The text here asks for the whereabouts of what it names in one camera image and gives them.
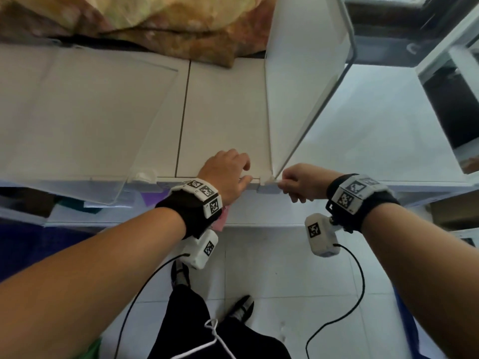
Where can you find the person's right hand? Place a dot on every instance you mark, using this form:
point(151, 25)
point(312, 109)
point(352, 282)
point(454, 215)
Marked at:
point(307, 183)

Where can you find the person's left hand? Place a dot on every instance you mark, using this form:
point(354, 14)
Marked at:
point(224, 175)

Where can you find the white metal shelf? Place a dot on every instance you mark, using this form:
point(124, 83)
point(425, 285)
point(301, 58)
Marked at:
point(224, 119)

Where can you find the person's left forearm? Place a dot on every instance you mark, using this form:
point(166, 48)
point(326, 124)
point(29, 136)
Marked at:
point(82, 280)

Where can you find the person's right forearm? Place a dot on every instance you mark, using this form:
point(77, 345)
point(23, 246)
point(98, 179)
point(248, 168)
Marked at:
point(423, 265)

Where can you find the person's black trousers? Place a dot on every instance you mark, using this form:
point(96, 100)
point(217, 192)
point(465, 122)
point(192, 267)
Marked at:
point(187, 325)

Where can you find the pink packet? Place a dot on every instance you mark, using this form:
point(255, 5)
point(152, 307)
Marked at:
point(221, 220)

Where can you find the black left wrist band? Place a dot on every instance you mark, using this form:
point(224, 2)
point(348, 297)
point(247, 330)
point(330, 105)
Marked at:
point(187, 213)

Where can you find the black wrist band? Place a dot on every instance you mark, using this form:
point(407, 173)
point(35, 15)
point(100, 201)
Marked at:
point(359, 205)
point(187, 213)

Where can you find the black right wrist band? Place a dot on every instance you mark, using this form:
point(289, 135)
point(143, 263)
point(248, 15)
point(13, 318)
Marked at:
point(359, 205)

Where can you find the purple packet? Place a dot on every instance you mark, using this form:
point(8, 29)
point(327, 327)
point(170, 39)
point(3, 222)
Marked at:
point(151, 201)

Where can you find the black and white shoe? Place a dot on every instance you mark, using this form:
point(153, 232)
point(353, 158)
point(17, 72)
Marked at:
point(242, 308)
point(179, 274)

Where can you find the brown cardboard box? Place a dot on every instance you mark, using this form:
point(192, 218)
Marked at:
point(472, 162)
point(456, 211)

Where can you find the green packet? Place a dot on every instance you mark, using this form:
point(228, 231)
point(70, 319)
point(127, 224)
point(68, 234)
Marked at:
point(73, 205)

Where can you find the yellow patterned curtain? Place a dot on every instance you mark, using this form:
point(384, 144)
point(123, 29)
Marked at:
point(168, 29)

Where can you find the dark blue trouser leg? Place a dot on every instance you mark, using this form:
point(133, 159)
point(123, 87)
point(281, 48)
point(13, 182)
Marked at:
point(406, 325)

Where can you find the dark framed window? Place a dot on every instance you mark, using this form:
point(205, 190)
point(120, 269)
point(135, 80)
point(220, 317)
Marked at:
point(393, 18)

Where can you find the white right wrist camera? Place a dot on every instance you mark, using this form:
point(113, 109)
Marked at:
point(322, 235)

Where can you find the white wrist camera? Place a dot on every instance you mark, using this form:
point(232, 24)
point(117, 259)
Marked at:
point(198, 250)
point(322, 235)

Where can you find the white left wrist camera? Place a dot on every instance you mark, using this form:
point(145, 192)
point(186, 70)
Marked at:
point(198, 250)

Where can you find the white frame side rack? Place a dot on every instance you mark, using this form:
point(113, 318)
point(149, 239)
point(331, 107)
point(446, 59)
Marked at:
point(464, 67)

